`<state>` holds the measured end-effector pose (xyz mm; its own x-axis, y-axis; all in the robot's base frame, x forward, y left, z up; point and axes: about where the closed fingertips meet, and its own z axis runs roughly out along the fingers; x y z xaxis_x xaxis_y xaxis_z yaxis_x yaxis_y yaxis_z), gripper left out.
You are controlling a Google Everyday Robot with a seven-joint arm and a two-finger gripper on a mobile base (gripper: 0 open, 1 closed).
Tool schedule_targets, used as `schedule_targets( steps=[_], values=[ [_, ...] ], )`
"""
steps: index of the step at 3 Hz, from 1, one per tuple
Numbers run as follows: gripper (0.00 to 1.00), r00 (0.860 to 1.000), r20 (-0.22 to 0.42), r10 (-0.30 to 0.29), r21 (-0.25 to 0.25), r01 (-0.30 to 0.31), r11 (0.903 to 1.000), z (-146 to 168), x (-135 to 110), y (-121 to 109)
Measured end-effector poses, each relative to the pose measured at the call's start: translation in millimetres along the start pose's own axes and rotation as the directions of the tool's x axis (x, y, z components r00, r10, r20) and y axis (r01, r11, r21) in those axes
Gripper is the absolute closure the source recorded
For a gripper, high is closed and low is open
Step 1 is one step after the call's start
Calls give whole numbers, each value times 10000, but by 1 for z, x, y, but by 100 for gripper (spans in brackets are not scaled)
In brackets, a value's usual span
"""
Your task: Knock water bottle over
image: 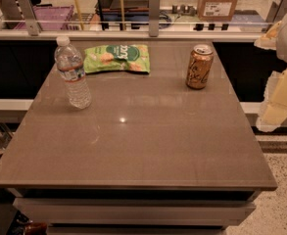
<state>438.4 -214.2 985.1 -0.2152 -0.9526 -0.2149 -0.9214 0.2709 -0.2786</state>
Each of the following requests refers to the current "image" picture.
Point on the glass railing with metal posts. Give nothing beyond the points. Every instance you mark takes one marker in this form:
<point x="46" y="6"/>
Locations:
<point x="251" y="19"/>

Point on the grey table with drawers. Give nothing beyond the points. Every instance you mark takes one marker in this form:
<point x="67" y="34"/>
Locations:
<point x="149" y="155"/>

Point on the purple plastic crate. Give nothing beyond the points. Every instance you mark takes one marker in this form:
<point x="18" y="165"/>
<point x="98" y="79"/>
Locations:
<point x="53" y="18"/>

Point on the brown cardboard box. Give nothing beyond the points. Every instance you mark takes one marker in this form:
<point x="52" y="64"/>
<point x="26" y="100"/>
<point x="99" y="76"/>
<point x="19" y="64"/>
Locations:
<point x="216" y="10"/>

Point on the clear plastic water bottle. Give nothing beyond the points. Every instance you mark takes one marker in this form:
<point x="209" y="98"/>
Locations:
<point x="69" y="63"/>

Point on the orange LaCroix soda can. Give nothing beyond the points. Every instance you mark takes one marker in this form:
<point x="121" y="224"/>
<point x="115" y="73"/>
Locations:
<point x="201" y="60"/>

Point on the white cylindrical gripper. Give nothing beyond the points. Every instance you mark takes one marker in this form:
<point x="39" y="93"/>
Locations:
<point x="274" y="110"/>

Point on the green snack chip bag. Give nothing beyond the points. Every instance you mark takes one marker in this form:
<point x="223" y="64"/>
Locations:
<point x="117" y="58"/>

